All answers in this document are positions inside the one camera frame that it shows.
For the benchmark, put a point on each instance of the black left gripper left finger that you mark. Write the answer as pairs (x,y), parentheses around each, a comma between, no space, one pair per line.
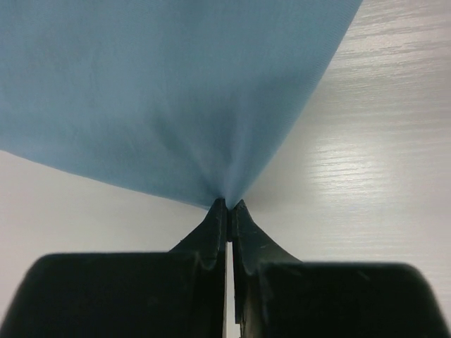
(178,293)

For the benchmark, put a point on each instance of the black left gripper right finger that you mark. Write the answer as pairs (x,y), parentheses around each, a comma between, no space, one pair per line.
(278,295)

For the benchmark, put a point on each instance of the light blue t shirt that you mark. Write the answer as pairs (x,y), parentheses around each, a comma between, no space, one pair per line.
(187,100)

